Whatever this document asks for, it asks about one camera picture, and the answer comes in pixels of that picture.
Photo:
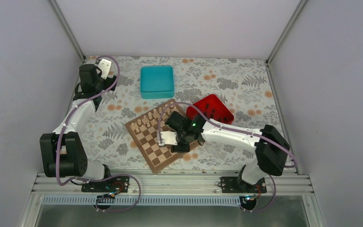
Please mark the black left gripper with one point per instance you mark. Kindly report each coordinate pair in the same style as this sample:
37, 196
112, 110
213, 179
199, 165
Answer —
111, 82

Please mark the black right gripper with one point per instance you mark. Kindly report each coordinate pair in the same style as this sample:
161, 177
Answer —
184, 149

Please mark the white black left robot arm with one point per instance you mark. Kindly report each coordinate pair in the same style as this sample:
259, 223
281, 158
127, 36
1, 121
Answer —
62, 150

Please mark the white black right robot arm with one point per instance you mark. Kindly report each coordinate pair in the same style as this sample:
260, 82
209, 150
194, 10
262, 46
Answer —
269, 147

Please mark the wooden chess board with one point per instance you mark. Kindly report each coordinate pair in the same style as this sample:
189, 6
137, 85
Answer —
145, 138

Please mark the red plastic tray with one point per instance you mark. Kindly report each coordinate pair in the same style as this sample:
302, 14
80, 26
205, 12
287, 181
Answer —
213, 108

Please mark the teal plastic box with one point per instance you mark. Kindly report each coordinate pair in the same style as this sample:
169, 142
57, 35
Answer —
156, 82

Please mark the floral patterned table mat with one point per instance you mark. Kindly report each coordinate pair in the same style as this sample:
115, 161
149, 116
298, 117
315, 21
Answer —
242, 86

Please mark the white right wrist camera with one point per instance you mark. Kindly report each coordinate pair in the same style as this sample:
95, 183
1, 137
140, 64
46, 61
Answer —
167, 138

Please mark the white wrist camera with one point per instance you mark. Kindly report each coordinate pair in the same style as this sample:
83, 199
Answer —
105, 67
167, 138

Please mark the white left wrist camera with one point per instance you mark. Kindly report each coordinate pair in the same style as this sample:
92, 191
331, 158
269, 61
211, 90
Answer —
105, 67

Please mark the left aluminium corner post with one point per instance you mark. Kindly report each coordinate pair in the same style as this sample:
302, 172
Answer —
67, 29

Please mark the aluminium corner post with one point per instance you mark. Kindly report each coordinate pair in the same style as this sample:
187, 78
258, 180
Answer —
291, 22
67, 29

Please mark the aluminium front rail frame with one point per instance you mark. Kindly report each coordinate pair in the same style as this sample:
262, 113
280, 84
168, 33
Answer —
194, 182

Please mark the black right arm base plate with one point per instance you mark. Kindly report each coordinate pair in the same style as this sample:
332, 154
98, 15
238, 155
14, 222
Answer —
230, 184

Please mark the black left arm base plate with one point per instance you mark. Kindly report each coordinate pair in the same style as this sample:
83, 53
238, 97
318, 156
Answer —
113, 185

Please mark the right aluminium corner post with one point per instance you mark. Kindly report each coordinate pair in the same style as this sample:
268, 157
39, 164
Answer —
291, 22

